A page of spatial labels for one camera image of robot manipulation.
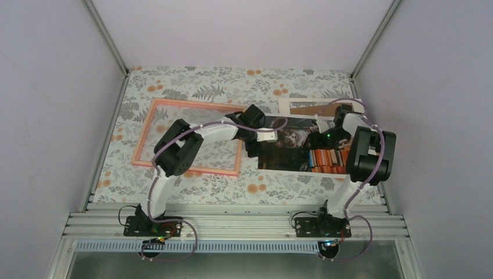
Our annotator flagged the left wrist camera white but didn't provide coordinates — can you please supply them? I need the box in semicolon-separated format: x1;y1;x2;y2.
256;128;278;142

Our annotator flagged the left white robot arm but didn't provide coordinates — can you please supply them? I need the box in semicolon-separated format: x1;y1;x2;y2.
135;105;275;235

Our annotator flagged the brown cardboard backing board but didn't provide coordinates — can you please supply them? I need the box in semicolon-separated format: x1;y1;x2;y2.
290;106;336;117

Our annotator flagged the aluminium mounting rail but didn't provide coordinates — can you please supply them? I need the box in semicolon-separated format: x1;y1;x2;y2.
62;203;409;241

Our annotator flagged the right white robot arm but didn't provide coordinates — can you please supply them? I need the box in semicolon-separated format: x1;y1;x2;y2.
308;105;397;219

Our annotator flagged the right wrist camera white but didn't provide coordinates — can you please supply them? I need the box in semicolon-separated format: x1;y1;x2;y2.
315;115;330;134

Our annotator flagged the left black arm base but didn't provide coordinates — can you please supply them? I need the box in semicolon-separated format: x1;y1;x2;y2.
120;216;183;258

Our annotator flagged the cat and books photo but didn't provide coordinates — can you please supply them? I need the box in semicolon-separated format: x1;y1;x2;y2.
258;117;352;176

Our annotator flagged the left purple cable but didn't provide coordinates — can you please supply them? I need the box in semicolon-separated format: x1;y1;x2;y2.
139;117;289;263

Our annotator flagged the pink wooden picture frame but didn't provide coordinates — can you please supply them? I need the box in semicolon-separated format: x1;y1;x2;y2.
131;98;246;176

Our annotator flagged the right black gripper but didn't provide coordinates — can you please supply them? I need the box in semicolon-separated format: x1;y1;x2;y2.
303;127;352;151

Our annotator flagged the floral patterned table mat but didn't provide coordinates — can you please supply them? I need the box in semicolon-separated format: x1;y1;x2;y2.
94;66;352;205

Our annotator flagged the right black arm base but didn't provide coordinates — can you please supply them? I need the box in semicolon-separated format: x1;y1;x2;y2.
292;215;352;260

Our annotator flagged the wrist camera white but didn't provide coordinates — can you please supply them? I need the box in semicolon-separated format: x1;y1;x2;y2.
315;115;330;134
256;128;278;142

